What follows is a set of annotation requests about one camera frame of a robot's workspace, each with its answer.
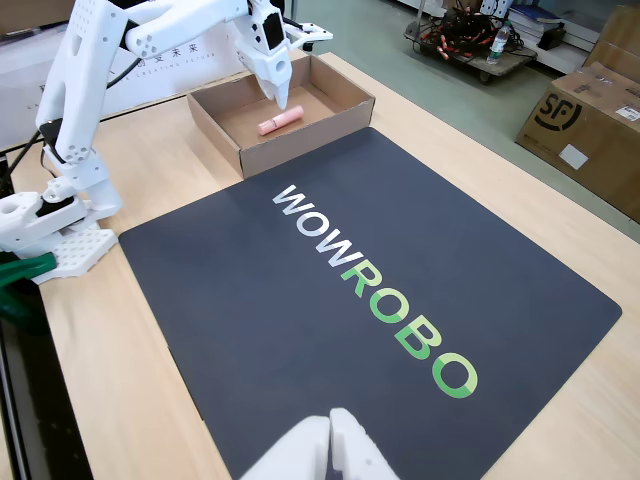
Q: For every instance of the black table rail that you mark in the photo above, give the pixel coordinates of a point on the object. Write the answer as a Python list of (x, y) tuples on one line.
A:
[(25, 400)]

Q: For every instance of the pink lipstick tube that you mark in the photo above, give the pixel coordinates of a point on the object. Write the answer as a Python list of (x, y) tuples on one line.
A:
[(280, 121)]

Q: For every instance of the plain brown cardboard box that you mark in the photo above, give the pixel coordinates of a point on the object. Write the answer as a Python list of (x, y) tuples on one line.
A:
[(30, 15), (620, 35)]

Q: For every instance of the open cardboard box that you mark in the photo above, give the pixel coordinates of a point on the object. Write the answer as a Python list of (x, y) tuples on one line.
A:
[(300, 142)]

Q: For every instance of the white device top right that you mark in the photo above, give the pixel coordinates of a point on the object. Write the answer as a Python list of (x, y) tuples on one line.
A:
[(165, 75)]

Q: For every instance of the SF printed cardboard box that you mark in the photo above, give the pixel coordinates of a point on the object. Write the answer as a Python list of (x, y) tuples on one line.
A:
[(590, 130)]

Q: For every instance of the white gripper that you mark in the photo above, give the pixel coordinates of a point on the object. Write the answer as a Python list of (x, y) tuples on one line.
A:
[(276, 70)]

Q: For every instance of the white perforated base plate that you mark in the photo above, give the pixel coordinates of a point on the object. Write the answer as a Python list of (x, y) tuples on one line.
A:
[(80, 250)]

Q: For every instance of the clear water bottle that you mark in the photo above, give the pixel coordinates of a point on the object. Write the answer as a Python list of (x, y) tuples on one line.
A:
[(498, 45)]

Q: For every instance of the grey flat trolley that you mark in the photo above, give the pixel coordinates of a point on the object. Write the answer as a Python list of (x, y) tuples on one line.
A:
[(505, 64)]

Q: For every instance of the green clamp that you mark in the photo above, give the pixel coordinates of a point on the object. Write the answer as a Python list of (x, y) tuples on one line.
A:
[(20, 270)]

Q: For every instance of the dark WOWROBO mat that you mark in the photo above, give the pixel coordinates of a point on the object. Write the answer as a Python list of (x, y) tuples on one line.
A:
[(250, 300)]

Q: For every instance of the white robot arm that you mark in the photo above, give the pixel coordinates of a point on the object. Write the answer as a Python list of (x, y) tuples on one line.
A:
[(80, 90)]

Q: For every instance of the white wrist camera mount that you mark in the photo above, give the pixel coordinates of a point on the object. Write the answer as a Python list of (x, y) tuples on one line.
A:
[(320, 35)]

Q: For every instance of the stack of books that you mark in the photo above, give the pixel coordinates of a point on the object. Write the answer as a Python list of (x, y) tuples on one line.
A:
[(530, 20)]

